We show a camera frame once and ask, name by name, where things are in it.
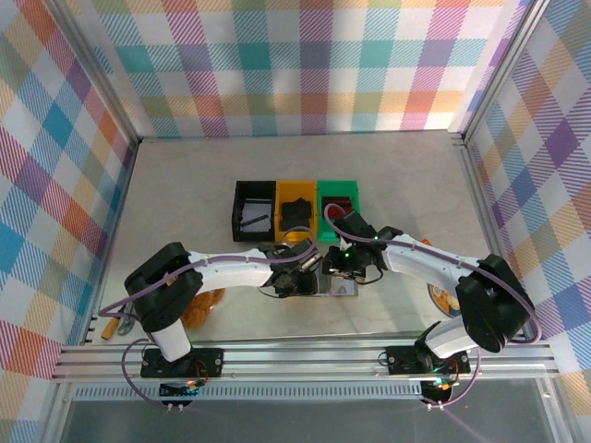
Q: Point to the grey card holder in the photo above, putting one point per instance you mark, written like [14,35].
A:
[339,290]

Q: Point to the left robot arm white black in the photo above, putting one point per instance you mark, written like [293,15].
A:
[231,274]

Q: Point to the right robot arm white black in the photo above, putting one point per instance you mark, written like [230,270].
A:
[425,265]

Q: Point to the red cards stack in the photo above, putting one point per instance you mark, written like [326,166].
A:
[334,203]

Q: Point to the black cards stack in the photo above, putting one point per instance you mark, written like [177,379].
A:
[295,214]

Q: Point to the white cards stack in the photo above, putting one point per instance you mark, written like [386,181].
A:
[253,210]

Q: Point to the green plastic bin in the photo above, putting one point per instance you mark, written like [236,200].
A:
[339,189]

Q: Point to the black plastic bin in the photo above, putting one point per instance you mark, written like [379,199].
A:
[237,212]

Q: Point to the orange plush toy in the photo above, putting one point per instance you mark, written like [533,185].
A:
[203,309]

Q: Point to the yellow plastic bin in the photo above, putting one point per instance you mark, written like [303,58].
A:
[297,189]

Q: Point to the round cartoon coaster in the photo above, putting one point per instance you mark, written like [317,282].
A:
[441,300]

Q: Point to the metal hand tool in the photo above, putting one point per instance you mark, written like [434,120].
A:
[125,325]

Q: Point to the orange cylinder tube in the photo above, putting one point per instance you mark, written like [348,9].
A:
[111,330]

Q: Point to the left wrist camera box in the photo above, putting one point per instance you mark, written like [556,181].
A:
[307,258]

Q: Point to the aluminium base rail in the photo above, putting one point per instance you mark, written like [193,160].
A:
[300,360]

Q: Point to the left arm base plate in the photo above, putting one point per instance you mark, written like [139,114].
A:
[210,362]

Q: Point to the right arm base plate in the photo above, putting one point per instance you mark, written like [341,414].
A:
[401,360]

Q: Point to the aluminium side rail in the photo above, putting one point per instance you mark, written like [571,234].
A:
[482,207]
[112,240]

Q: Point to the aluminium frame post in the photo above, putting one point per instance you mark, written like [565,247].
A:
[98,69]
[503,69]

